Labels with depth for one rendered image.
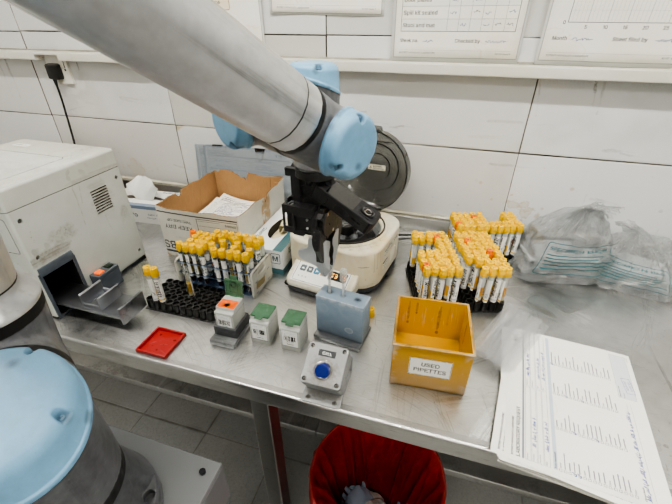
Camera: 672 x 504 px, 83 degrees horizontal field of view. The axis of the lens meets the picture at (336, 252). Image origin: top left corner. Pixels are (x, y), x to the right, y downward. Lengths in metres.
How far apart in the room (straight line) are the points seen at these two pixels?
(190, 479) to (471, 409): 0.44
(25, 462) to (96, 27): 0.30
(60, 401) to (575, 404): 0.71
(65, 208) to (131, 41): 0.71
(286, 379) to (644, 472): 0.55
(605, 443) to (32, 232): 1.06
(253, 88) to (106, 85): 1.22
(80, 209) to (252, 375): 0.54
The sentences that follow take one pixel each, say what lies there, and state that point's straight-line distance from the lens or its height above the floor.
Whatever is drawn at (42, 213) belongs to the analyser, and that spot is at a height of 1.10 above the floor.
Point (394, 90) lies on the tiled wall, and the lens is 1.09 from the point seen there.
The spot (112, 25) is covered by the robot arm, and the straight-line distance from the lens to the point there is 0.30.
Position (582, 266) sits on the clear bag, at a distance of 1.08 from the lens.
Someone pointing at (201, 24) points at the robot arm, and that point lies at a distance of 0.32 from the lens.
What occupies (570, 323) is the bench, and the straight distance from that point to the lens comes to 0.97.
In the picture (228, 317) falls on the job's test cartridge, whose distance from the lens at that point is 0.78.
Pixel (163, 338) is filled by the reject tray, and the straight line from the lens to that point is 0.87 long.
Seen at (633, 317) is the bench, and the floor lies 0.88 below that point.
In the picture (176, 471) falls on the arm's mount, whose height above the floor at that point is 0.95.
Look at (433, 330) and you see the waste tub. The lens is 0.80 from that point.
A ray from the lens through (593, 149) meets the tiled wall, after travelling 1.15.
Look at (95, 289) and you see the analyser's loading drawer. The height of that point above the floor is 0.93.
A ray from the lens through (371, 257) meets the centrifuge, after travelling 0.85.
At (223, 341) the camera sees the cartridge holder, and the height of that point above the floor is 0.89.
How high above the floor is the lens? 1.44
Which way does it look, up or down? 32 degrees down
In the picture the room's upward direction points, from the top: straight up
